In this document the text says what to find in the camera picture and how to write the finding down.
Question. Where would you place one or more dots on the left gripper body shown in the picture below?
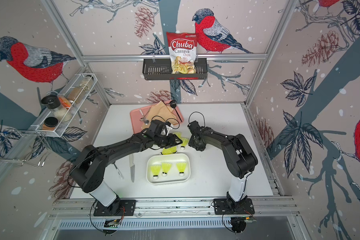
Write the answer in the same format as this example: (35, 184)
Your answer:
(164, 141)

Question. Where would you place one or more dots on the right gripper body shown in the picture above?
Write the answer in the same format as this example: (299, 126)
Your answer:
(192, 143)

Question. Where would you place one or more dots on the yellow shuttlecock three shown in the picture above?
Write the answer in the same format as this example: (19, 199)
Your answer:
(169, 151)

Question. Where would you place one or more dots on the yellow shuttlecock four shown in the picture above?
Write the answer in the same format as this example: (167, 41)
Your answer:
(166, 168)

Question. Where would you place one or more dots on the white storage box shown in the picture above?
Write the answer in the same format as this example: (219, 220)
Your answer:
(173, 175)

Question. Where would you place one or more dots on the yellow shuttlecock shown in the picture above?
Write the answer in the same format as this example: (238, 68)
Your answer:
(156, 171)

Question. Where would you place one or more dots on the yellow shuttlecock two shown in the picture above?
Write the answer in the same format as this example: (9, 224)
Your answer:
(181, 166)

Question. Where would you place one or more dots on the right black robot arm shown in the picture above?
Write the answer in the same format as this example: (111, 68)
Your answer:
(239, 156)

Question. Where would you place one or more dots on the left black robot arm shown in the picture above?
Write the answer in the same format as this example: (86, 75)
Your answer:
(89, 168)

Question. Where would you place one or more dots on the yellow shuttlecock five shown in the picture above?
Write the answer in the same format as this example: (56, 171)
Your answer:
(184, 143)

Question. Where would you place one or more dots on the yellow shuttlecock six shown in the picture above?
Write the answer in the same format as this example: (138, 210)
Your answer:
(178, 134)

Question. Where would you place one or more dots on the yellow cloth napkin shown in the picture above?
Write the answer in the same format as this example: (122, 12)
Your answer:
(163, 113)

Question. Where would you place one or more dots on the pink plastic tray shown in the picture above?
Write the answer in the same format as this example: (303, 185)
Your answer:
(135, 115)

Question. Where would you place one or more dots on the black ladle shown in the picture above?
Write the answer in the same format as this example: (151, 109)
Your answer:
(173, 104)

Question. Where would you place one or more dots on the kitchen knife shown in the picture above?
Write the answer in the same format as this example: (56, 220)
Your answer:
(132, 167)

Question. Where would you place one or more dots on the white pen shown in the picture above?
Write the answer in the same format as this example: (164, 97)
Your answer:
(119, 172)

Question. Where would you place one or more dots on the chuba cassava chips bag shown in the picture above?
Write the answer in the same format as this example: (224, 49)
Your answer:
(183, 52)

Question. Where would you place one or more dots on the tall spice bottle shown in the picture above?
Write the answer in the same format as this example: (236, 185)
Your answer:
(79, 93)

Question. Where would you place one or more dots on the small orange spice jar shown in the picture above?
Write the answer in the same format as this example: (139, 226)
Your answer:
(50, 124)

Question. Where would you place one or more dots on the black lid spice jar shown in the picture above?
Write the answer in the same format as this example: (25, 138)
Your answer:
(60, 112)

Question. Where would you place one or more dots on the white handled spoon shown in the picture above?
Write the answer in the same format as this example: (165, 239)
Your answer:
(143, 118)

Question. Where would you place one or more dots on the black wall basket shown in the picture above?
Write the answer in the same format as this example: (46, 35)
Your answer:
(164, 69)

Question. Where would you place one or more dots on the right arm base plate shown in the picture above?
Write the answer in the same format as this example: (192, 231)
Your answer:
(229, 207)

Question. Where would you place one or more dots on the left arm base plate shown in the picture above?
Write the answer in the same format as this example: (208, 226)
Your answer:
(118, 208)

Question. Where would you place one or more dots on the clear wall shelf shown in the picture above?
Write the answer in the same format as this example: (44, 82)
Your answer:
(72, 108)

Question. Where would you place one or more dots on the wire hook rack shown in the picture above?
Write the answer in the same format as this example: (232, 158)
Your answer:
(24, 147)

